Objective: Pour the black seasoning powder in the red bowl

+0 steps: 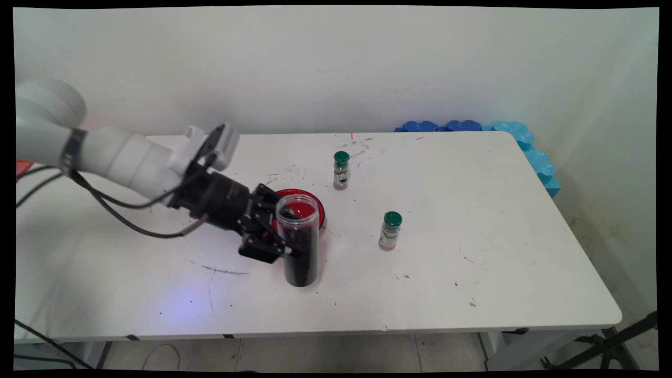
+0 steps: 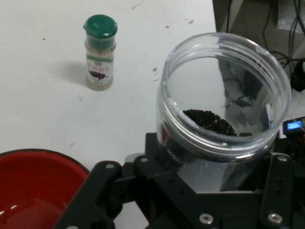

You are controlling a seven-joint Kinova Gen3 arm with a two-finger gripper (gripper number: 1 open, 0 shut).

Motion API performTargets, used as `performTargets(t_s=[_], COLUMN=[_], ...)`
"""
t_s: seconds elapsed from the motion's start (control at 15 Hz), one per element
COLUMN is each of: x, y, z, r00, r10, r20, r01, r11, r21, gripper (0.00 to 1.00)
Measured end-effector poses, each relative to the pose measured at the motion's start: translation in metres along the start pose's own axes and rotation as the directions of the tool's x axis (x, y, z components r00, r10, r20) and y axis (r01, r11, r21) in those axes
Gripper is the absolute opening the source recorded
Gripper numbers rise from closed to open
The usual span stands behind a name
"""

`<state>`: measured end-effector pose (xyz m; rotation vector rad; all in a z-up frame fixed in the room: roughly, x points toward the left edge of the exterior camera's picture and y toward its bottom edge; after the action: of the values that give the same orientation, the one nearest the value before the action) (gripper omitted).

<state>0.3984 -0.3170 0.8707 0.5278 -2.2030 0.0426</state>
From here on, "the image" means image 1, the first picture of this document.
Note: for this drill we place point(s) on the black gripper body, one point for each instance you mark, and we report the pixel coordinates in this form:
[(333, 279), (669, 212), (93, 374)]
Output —
[(220, 197)]

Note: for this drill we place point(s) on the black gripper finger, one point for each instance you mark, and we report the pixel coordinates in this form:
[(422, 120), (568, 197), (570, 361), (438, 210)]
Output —
[(268, 197), (262, 247)]

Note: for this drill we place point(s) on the clear jar with black grains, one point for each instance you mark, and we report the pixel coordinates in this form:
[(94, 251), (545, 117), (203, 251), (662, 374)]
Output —
[(302, 268)]

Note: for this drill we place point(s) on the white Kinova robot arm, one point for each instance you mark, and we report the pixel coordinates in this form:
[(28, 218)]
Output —
[(121, 155)]

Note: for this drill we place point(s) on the red bowl with black rim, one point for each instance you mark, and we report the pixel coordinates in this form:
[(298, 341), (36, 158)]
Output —
[(321, 209)]

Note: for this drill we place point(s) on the green-capped spice bottle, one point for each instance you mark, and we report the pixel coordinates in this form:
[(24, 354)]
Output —
[(341, 173), (390, 233)]

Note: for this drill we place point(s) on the dark blue foam piece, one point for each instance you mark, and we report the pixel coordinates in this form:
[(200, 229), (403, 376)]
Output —
[(417, 126), (463, 126)]

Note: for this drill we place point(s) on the black clip under table edge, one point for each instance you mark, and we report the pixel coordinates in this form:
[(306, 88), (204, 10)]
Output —
[(514, 331)]

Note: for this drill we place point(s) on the light blue foam strip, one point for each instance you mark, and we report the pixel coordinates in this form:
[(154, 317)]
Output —
[(530, 149)]

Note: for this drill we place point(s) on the white table leg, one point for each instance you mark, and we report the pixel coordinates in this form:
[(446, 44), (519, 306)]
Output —
[(517, 352)]

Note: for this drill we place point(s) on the black tripod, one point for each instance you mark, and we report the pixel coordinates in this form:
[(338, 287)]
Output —
[(604, 346)]

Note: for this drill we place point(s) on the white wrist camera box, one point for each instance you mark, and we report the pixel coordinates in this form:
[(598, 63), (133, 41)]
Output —
[(227, 147)]

